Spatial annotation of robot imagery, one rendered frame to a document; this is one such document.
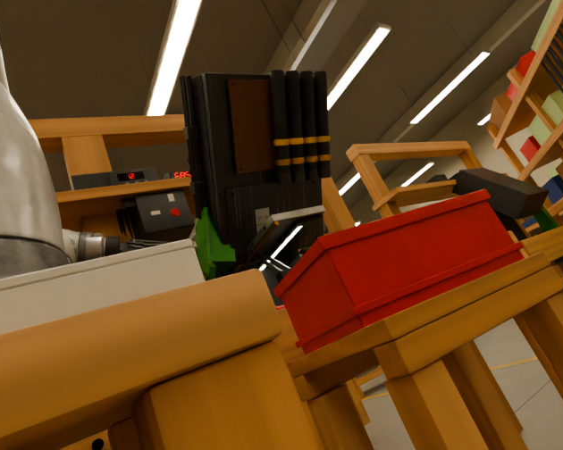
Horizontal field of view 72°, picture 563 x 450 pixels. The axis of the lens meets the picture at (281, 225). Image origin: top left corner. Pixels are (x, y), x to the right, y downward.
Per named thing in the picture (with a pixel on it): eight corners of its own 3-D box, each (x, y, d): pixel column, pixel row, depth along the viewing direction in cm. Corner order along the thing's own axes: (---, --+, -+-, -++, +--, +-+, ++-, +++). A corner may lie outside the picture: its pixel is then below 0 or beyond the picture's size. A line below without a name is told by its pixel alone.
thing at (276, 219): (327, 214, 101) (323, 204, 102) (275, 225, 93) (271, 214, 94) (273, 270, 132) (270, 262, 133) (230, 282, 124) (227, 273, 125)
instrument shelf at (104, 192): (292, 171, 163) (289, 164, 164) (46, 204, 117) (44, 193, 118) (271, 202, 183) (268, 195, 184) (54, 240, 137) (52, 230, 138)
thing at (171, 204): (195, 223, 135) (182, 187, 140) (146, 233, 126) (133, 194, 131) (189, 239, 145) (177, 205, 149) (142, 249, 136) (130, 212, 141)
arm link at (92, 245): (82, 227, 105) (106, 228, 107) (80, 258, 107) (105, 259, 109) (79, 237, 97) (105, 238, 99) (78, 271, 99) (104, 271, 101)
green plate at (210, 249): (239, 277, 102) (231, 208, 111) (208, 277, 99) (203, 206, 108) (227, 291, 111) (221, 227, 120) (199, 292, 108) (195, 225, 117)
